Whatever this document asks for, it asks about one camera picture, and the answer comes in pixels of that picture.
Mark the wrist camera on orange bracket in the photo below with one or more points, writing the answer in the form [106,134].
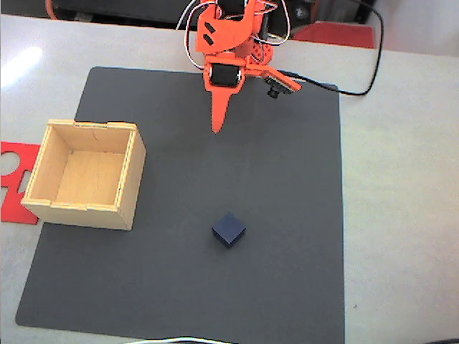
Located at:
[283,81]

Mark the open wooden box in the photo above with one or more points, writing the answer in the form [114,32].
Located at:
[89,175]

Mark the dark grey mat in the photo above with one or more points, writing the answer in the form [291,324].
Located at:
[251,179]

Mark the red chair seat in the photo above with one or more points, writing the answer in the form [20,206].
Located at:
[340,36]

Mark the dark blue cube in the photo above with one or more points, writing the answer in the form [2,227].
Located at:
[228,229]

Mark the red cut-out sheet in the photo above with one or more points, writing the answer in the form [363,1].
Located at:
[18,211]

